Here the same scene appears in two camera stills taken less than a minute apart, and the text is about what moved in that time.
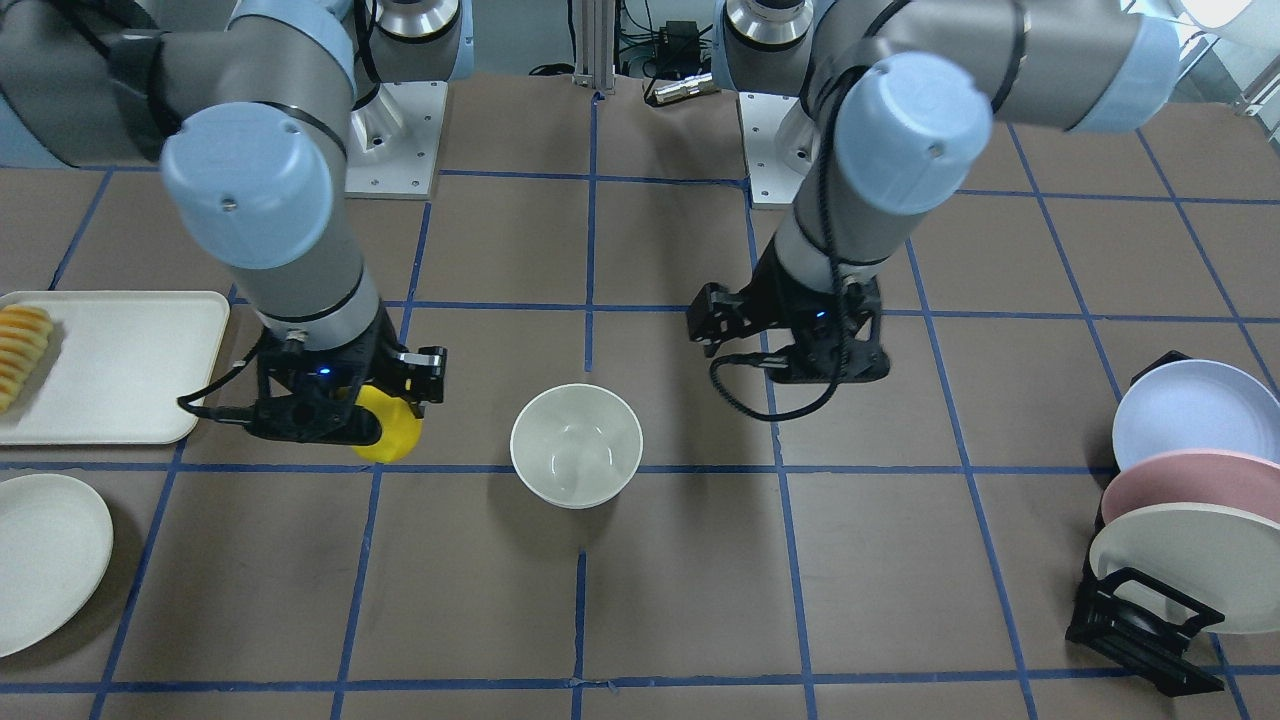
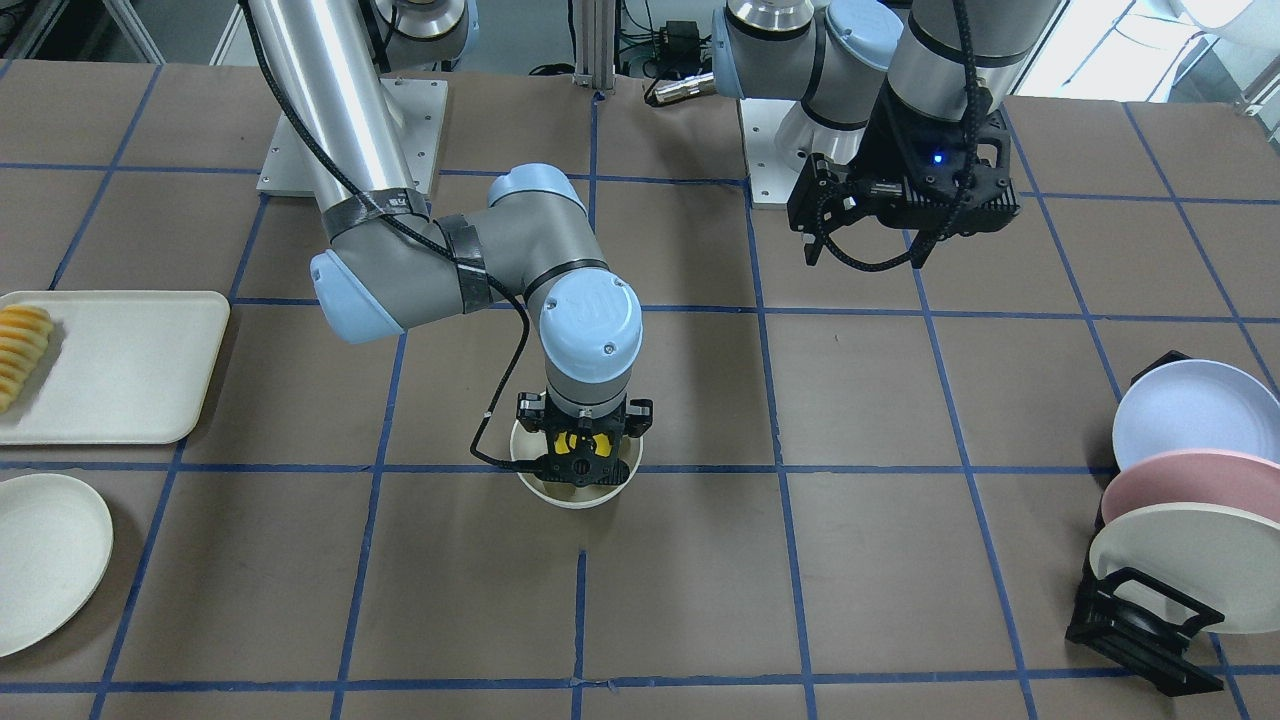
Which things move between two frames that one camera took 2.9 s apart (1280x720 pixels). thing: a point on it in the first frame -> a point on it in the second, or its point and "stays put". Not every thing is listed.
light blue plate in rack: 1194,405 stays put
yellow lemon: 401,427 -> 603,445
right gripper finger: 317,418 -> 530,410
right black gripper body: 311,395 -> 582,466
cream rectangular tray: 116,365 stays put
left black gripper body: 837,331 -> 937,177
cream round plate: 56,545 stays put
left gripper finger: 716,314 -> 813,204
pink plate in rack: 1196,476 stays put
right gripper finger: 424,379 -> 638,416
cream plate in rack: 1224,558 stays put
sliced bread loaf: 24,331 stays put
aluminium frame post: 594,21 stays put
